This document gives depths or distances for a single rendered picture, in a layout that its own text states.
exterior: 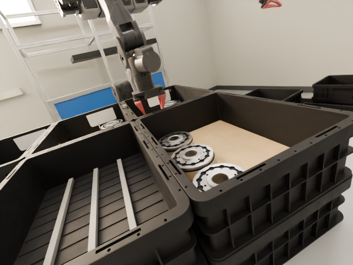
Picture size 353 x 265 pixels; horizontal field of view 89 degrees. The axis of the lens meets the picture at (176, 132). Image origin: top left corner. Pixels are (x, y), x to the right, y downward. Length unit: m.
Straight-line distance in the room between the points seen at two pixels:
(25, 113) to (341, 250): 3.53
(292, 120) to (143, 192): 0.35
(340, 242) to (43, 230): 0.57
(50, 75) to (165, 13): 2.34
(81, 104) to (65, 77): 0.95
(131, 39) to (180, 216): 0.50
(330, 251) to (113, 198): 0.42
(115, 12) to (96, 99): 2.08
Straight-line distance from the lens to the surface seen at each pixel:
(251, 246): 0.32
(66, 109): 2.62
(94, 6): 1.25
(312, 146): 0.30
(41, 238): 0.47
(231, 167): 0.37
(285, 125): 0.46
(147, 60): 0.53
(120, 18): 0.61
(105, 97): 2.65
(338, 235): 0.50
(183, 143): 0.48
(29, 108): 3.52
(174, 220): 0.20
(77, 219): 0.45
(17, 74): 3.51
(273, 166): 0.25
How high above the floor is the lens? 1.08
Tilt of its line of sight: 23 degrees down
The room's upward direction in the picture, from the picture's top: 15 degrees counter-clockwise
